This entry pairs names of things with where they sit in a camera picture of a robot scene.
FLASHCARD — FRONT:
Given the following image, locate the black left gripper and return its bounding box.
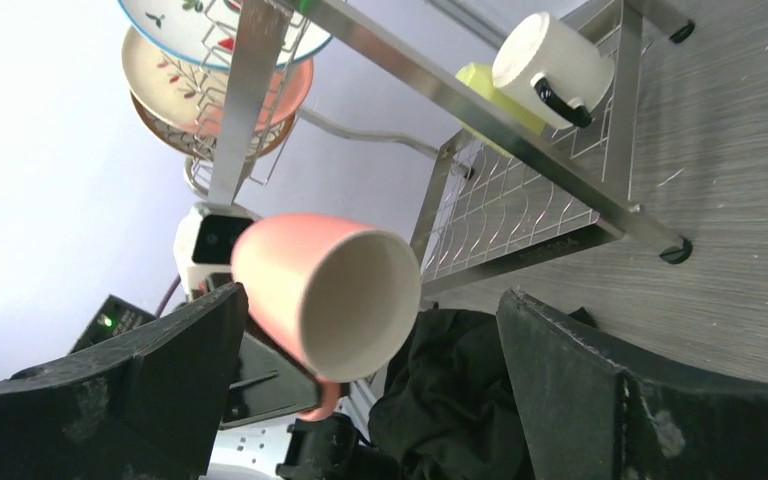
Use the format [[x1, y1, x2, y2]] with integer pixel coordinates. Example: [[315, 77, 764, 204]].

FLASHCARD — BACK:
[[219, 332, 398, 480]]

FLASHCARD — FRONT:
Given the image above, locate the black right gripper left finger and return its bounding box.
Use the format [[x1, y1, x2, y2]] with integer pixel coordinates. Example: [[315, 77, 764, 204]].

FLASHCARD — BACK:
[[0, 283, 248, 479]]

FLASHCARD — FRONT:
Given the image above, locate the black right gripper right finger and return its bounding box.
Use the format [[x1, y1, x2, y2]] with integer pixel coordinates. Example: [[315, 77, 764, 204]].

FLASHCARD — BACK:
[[496, 290, 768, 479]]

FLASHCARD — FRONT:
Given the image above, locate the pink mug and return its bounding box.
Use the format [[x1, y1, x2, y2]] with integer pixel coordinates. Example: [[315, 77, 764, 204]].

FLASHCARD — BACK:
[[230, 213, 421, 421]]

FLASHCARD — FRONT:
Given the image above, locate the flower pattern brown-rim plate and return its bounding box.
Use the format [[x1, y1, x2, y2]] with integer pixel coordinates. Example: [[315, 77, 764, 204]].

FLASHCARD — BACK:
[[130, 94, 296, 161]]

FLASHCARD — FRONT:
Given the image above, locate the pink and cream plate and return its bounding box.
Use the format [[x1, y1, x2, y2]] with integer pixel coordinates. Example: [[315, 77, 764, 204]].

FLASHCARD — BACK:
[[121, 28, 314, 137]]

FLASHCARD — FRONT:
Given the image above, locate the white ribbed mug black handle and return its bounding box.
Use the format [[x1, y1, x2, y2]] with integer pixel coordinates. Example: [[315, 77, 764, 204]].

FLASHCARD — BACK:
[[491, 12, 615, 129]]

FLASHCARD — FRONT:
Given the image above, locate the light green mug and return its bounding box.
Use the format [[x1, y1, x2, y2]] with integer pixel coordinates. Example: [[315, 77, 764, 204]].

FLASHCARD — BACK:
[[455, 62, 546, 135]]

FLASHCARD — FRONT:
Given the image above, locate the watermelon pattern plate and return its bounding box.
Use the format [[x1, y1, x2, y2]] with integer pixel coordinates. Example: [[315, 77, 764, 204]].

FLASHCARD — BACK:
[[119, 0, 332, 73]]

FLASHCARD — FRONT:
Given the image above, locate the metal dish rack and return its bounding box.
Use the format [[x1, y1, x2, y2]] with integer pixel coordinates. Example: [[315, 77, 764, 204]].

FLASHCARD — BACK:
[[183, 0, 697, 298]]

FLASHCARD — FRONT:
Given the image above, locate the black cloth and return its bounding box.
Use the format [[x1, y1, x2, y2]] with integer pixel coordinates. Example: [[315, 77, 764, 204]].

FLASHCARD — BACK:
[[367, 305, 597, 480]]

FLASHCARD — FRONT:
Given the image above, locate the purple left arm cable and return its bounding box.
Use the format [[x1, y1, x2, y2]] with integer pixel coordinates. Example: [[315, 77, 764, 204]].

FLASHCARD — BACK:
[[153, 274, 183, 319]]

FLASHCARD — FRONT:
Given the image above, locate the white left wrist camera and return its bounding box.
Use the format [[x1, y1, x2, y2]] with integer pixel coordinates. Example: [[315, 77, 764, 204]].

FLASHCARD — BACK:
[[172, 201, 259, 300]]

